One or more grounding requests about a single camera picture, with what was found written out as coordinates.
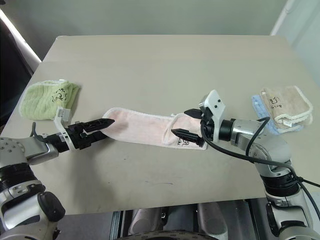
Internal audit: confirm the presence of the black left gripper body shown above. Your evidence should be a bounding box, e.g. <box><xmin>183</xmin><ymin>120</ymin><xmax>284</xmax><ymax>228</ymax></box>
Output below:
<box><xmin>65</xmin><ymin>122</ymin><xmax>101</xmax><ymax>150</ymax></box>

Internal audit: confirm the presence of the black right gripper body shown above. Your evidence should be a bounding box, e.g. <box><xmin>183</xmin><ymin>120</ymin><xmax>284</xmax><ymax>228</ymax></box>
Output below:
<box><xmin>199</xmin><ymin>107</ymin><xmax>220</xmax><ymax>146</ymax></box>

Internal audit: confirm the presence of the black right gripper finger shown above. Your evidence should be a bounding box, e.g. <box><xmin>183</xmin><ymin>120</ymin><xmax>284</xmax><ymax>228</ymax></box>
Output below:
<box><xmin>183</xmin><ymin>108</ymin><xmax>202</xmax><ymax>120</ymax></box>
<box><xmin>170</xmin><ymin>128</ymin><xmax>207</xmax><ymax>148</ymax></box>

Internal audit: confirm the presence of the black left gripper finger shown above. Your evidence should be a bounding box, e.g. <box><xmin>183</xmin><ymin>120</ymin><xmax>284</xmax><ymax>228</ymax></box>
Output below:
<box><xmin>90</xmin><ymin>130</ymin><xmax>109</xmax><ymax>145</ymax></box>
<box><xmin>83</xmin><ymin>118</ymin><xmax>116</xmax><ymax>133</ymax></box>

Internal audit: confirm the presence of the pink towel with white trim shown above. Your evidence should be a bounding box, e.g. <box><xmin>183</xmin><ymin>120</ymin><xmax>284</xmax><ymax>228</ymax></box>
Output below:
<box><xmin>101</xmin><ymin>107</ymin><xmax>209</xmax><ymax>151</ymax></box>

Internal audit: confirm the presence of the folded green towel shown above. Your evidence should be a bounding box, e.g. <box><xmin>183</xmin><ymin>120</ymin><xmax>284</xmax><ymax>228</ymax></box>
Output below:
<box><xmin>19</xmin><ymin>78</ymin><xmax>81</xmax><ymax>121</ymax></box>

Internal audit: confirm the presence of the folded light blue towel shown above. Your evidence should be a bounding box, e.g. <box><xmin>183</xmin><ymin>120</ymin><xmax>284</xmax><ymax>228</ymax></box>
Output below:
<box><xmin>250</xmin><ymin>94</ymin><xmax>305</xmax><ymax>135</ymax></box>

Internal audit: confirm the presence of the folded beige towel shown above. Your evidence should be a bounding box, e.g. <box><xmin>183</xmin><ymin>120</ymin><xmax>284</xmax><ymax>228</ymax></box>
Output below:
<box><xmin>259</xmin><ymin>85</ymin><xmax>314</xmax><ymax>133</ymax></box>

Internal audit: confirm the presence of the grey rounded shape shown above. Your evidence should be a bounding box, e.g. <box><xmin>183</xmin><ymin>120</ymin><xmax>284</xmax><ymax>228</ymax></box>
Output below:
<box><xmin>131</xmin><ymin>208</ymin><xmax>166</xmax><ymax>236</ymax></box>
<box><xmin>197</xmin><ymin>202</ymin><xmax>242</xmax><ymax>236</ymax></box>

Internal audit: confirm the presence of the black board with white edge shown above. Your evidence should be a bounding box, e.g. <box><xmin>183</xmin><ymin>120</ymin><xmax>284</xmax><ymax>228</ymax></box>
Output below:
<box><xmin>0</xmin><ymin>2</ymin><xmax>43</xmax><ymax>131</ymax></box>

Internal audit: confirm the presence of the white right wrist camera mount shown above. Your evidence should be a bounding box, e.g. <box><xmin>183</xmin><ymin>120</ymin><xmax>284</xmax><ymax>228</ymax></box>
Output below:
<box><xmin>198</xmin><ymin>89</ymin><xmax>227</xmax><ymax>127</ymax></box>

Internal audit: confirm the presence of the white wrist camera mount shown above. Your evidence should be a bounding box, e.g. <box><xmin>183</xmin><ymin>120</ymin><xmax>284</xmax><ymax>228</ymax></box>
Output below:
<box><xmin>198</xmin><ymin>89</ymin><xmax>227</xmax><ymax>127</ymax></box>
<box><xmin>53</xmin><ymin>106</ymin><xmax>76</xmax><ymax>152</ymax></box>

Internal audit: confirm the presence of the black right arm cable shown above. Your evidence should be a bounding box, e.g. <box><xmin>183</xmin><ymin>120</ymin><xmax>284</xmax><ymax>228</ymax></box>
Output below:
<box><xmin>201</xmin><ymin>116</ymin><xmax>320</xmax><ymax>213</ymax></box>

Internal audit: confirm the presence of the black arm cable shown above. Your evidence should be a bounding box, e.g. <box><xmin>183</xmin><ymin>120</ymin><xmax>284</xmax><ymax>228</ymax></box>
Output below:
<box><xmin>31</xmin><ymin>121</ymin><xmax>52</xmax><ymax>144</ymax></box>
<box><xmin>201</xmin><ymin>116</ymin><xmax>320</xmax><ymax>213</ymax></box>

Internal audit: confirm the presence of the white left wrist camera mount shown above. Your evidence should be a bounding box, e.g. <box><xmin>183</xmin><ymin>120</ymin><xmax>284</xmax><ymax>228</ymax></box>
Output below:
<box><xmin>53</xmin><ymin>106</ymin><xmax>76</xmax><ymax>152</ymax></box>

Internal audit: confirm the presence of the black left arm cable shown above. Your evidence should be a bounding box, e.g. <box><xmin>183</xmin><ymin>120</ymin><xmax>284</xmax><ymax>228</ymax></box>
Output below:
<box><xmin>31</xmin><ymin>121</ymin><xmax>52</xmax><ymax>144</ymax></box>

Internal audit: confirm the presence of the white window frame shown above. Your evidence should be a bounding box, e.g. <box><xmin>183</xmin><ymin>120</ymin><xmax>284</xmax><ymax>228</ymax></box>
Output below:
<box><xmin>269</xmin><ymin>0</ymin><xmax>295</xmax><ymax>37</ymax></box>

